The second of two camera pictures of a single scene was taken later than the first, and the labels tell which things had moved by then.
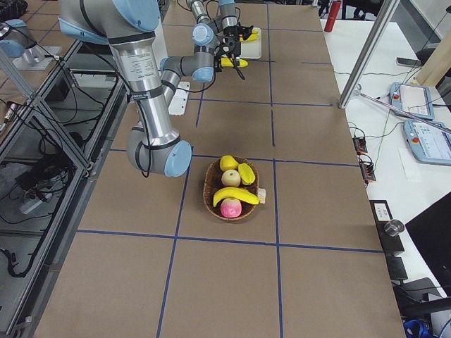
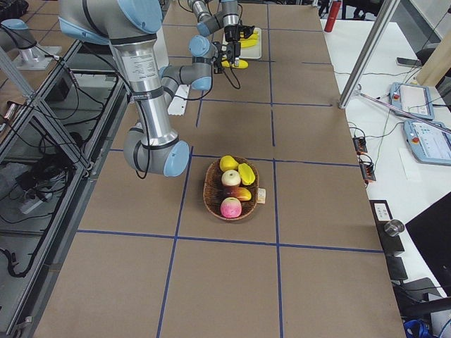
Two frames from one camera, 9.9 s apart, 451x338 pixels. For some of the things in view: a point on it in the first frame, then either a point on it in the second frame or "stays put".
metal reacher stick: (402, 113) stays put
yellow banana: (254, 36) stays put
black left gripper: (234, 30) stays put
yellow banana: (226, 62) → (249, 43)
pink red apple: (230, 207) stays put
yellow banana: (232, 192) → (242, 64)
